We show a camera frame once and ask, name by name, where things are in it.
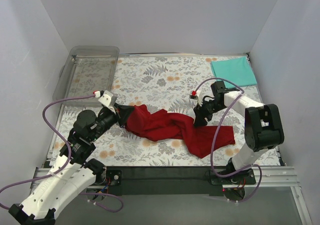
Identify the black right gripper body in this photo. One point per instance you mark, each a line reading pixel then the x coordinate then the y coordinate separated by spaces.
pixel 203 110

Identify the aluminium frame rail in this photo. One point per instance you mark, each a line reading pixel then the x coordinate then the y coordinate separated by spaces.
pixel 270 176

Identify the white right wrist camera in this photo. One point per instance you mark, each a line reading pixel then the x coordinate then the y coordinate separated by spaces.
pixel 197 95

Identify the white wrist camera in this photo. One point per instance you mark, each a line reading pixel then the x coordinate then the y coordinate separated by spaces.
pixel 197 95
pixel 105 97

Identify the floral tablecloth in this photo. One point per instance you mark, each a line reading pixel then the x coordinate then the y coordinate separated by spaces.
pixel 161 82

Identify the folded teal t shirt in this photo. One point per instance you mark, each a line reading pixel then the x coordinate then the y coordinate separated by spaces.
pixel 237 70

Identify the clear plastic bin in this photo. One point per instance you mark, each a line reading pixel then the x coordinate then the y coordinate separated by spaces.
pixel 88 68

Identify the red t shirt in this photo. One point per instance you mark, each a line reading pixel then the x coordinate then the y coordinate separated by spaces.
pixel 163 125

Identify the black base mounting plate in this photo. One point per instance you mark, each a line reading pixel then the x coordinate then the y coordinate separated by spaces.
pixel 158 187

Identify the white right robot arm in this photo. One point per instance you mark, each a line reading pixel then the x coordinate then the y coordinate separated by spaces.
pixel 263 128

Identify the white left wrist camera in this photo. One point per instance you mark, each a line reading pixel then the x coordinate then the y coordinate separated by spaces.
pixel 105 97

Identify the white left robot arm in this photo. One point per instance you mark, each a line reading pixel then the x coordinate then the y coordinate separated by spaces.
pixel 72 171

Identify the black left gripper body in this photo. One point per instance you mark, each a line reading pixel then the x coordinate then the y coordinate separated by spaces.
pixel 120 114

